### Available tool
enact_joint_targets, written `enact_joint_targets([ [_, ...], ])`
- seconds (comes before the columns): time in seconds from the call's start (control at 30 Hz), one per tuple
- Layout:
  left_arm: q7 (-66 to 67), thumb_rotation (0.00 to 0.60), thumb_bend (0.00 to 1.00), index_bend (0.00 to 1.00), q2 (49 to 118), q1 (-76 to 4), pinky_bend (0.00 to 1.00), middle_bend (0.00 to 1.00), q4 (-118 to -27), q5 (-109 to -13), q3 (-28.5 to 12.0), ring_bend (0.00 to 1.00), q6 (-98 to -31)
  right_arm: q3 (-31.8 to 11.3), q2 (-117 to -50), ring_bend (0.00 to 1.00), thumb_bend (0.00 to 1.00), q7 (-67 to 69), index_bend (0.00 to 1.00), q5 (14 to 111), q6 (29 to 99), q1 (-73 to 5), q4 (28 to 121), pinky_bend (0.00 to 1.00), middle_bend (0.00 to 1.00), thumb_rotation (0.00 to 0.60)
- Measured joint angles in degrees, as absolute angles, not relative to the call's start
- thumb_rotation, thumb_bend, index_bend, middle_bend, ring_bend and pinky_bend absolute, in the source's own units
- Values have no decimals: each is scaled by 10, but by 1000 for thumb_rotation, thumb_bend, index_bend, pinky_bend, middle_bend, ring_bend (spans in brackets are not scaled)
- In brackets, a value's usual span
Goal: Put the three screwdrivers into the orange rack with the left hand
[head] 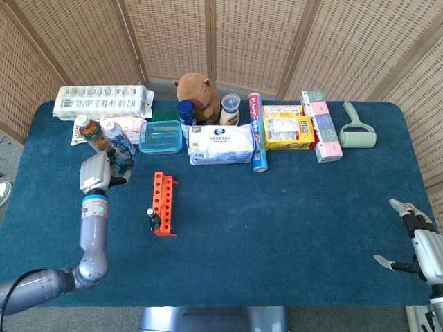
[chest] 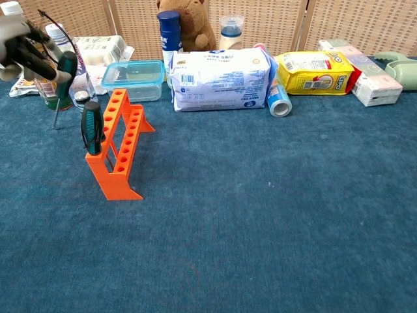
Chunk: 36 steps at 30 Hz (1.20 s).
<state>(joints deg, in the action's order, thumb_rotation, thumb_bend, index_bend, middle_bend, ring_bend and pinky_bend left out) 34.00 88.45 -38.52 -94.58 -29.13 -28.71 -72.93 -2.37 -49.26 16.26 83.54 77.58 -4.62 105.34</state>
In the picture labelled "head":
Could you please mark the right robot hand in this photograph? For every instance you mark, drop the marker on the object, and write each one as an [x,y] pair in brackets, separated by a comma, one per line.
[429,249]

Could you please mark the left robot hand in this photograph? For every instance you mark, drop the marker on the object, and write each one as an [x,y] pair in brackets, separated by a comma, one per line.
[93,173]

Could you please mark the silver black precision screwdriver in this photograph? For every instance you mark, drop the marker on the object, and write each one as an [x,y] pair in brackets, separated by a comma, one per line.
[150,212]

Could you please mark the short thick green-black screwdriver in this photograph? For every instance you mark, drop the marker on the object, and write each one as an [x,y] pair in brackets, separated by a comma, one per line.
[155,224]

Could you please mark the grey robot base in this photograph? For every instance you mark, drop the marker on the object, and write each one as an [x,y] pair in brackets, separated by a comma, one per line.
[214,320]

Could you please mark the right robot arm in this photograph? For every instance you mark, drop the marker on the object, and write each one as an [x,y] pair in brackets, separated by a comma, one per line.
[437,297]

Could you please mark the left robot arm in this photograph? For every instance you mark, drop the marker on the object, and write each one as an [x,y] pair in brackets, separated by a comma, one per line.
[91,235]

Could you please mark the orange tool rack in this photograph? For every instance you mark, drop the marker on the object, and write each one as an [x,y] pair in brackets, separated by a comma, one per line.
[162,200]

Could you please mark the green tea bottle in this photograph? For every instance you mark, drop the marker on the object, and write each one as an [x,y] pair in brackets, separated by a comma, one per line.
[93,133]

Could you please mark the clear water bottle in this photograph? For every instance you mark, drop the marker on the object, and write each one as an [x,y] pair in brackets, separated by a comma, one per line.
[119,136]

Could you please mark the pink white snack bag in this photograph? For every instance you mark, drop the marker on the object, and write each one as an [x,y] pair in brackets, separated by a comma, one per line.
[133,126]

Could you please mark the white tissue roll pack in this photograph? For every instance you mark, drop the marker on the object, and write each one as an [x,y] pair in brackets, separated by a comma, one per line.
[100,102]

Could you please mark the clear blue-rimmed food container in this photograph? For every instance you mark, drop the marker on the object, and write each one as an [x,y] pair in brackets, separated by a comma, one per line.
[161,138]

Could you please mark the white grey shoe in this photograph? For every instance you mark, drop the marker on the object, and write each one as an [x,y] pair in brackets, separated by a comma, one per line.
[5,192]

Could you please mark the dark green box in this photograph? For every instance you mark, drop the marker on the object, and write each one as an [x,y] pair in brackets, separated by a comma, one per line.
[166,115]

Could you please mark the blue white spray can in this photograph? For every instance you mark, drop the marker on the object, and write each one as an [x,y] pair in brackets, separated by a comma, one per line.
[186,110]

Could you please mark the brown capybara plush toy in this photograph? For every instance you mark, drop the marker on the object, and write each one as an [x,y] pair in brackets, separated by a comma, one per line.
[199,97]

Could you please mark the white blue wet wipes pack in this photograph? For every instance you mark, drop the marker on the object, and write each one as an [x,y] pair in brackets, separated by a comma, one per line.
[221,145]

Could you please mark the pale green lint roller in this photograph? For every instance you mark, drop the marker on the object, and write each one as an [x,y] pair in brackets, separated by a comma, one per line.
[358,136]

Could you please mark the cream bottle with clear cap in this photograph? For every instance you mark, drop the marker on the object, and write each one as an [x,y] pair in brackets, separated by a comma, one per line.
[230,112]

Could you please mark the pastel tissue box pack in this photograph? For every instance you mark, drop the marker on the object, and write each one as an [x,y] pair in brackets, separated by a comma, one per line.
[325,138]

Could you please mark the blue plastic wrap roll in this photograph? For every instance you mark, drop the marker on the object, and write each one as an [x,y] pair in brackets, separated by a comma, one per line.
[259,152]

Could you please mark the blue carpet table cover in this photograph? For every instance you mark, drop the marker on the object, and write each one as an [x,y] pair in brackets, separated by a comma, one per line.
[259,224]

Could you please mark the yellow Lipo biscuit bag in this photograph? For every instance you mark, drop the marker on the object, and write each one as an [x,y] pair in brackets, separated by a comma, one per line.
[289,133]

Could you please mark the wicker folding screen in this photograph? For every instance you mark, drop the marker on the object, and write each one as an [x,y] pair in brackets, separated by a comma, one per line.
[242,41]

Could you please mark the red yellow flat box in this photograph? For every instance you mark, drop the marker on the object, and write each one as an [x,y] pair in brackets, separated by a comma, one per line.
[282,110]

